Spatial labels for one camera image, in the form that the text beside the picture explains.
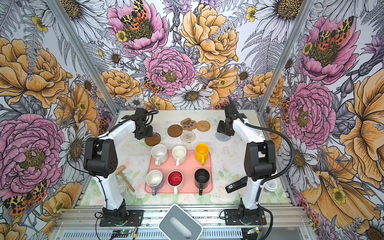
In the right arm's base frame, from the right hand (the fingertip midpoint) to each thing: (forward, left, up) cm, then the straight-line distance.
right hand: (221, 134), depth 94 cm
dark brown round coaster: (+11, +31, -9) cm, 34 cm away
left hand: (0, +46, -3) cm, 46 cm away
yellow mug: (-8, +12, -7) cm, 17 cm away
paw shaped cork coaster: (+17, +21, -9) cm, 29 cm away
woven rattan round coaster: (+16, +10, -10) cm, 21 cm away
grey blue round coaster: (+5, -2, -11) cm, 12 cm away
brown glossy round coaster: (+3, +44, -9) cm, 45 cm away
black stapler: (-28, -8, -7) cm, 30 cm away
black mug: (-24, +13, -9) cm, 29 cm away
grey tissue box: (-45, +26, -11) cm, 53 cm away
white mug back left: (-7, +39, -9) cm, 41 cm away
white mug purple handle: (-23, +40, -9) cm, 47 cm away
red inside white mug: (-23, +28, -9) cm, 38 cm away
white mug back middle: (-10, +26, -6) cm, 28 cm away
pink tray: (-16, +21, -11) cm, 29 cm away
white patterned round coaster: (+6, +21, -10) cm, 24 cm away
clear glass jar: (-30, +54, -5) cm, 62 cm away
